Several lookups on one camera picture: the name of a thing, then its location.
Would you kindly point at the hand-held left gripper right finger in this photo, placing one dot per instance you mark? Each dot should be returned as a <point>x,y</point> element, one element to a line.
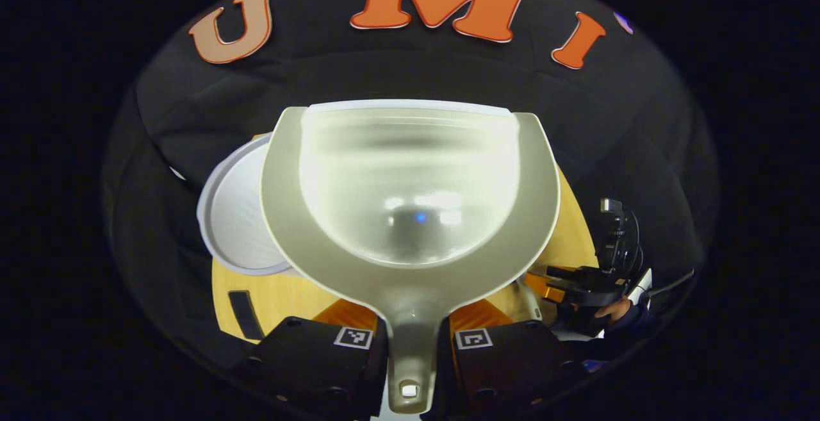
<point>506,363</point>

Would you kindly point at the white ribbed garbage bin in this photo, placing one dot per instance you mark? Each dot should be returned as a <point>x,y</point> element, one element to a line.
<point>237,216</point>

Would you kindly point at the grey dustpan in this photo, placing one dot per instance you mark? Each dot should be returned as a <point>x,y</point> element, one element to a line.
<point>410,177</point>

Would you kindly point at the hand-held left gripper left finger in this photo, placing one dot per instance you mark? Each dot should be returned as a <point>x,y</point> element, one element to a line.
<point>307,363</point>

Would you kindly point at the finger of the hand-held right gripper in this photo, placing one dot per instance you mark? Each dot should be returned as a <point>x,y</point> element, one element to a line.
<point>557,273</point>
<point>544,289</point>

